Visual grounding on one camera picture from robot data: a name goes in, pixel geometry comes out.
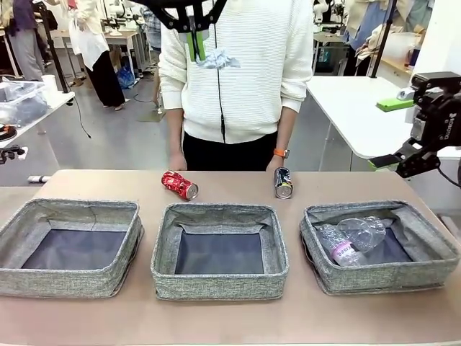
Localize person's left hand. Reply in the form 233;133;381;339
265;156;285;172

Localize crushed red soda can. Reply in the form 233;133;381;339
161;170;200;201

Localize person in white sweater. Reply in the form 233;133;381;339
158;0;314;145

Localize large white table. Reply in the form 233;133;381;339
305;75;461;172

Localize blue plastic bag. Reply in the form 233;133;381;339
115;64;137;90

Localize grey fabric basket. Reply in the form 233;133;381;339
150;202;290;302
0;198;145;299
298;200;461;296

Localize person's right forearm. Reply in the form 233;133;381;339
166;107;187;156

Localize person's right hand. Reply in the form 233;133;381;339
168;153;188;172

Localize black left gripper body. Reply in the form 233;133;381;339
136;0;228;32

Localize black stand pole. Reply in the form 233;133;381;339
369;0;397;79

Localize crushed clear plastic cup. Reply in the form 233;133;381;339
336;216;386;254

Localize person's left forearm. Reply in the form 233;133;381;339
277;106;298;151

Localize clear plastic storage box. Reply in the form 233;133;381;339
0;81;50;127

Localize orange and black tool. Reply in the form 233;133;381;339
0;123;18;141

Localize thin black hanging cable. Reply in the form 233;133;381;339
68;97;91;140

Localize background workbench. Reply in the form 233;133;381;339
50;28;145;73

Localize crushed dark blue can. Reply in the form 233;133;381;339
274;167;293;200

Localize white paper ball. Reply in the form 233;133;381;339
196;48;241;70

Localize black tripod pole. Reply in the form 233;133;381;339
35;0;69;94

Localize bystander in white coat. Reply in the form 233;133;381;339
68;0;126;109

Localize white side table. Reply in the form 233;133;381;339
0;90;76;172

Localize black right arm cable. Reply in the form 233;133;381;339
436;164;461;189

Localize small black device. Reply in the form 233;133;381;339
0;143;29;165

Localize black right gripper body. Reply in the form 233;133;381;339
409;71;461;152

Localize bystander in grey trousers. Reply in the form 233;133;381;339
0;0;50;82

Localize clear bottle with pink label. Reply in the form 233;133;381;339
317;223;367;267

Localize white paper cup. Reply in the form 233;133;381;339
40;74;58;105

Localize black trousers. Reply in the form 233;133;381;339
182;130;280;172

